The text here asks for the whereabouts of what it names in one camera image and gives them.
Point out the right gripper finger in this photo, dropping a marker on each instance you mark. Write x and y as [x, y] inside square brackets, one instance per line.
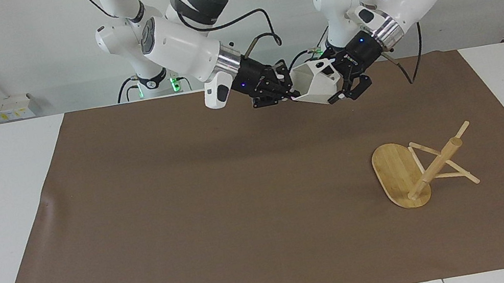
[282, 74]
[270, 98]

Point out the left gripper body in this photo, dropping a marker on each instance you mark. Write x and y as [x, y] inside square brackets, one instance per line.
[362, 52]

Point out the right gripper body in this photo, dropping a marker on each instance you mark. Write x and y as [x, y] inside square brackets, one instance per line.
[252, 77]

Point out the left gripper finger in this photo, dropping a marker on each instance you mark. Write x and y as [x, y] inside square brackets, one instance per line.
[357, 85]
[335, 55]

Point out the white angular cup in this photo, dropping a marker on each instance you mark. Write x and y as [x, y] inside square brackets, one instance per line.
[313, 85]

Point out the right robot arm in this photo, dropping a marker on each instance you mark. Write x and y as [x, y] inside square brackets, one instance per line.
[178, 45]

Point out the wooden cup rack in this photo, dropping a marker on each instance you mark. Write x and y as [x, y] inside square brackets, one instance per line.
[406, 176]

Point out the white socket box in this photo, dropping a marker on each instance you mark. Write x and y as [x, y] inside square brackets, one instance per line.
[10, 109]

